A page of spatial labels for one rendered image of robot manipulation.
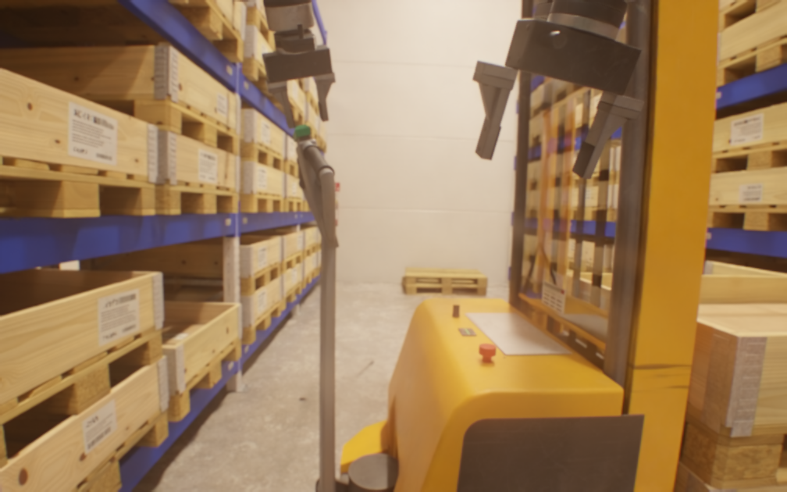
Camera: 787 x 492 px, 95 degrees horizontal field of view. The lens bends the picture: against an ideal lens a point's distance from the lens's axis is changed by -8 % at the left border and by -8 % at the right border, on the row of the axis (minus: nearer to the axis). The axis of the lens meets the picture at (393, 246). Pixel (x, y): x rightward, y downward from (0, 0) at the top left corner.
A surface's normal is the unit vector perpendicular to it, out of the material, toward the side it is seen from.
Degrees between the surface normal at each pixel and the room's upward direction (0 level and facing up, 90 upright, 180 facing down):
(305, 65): 118
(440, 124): 90
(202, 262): 90
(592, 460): 90
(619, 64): 113
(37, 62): 90
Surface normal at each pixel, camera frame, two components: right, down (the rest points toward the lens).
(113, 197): 0.04, 0.09
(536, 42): 0.08, 0.48
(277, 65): 0.40, 0.55
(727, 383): -1.00, -0.03
